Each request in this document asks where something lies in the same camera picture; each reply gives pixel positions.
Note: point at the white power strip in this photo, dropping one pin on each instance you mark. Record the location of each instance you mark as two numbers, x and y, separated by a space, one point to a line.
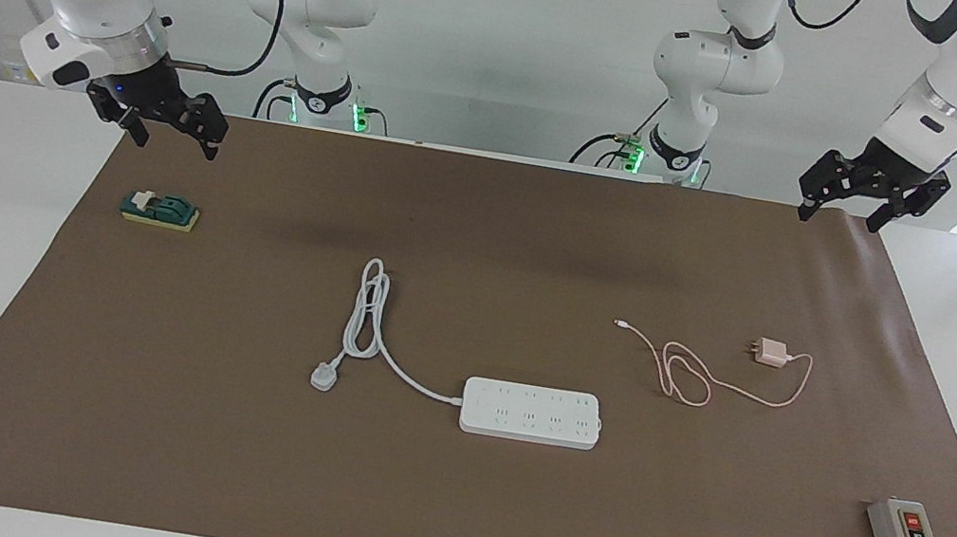
523 413

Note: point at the pink charger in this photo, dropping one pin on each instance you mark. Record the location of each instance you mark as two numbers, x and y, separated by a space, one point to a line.
774 354

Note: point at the brown table mat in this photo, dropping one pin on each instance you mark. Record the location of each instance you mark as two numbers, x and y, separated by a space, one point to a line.
440 512

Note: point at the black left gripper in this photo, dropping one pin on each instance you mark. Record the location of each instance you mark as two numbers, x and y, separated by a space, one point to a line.
882 179

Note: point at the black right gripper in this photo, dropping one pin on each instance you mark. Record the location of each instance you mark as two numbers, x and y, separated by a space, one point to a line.
150 96

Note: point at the white wall outlet box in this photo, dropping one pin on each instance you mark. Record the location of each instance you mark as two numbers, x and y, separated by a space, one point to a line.
21 74

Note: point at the green knife switch yellow base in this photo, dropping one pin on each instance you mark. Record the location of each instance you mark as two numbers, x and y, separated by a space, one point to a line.
161 210

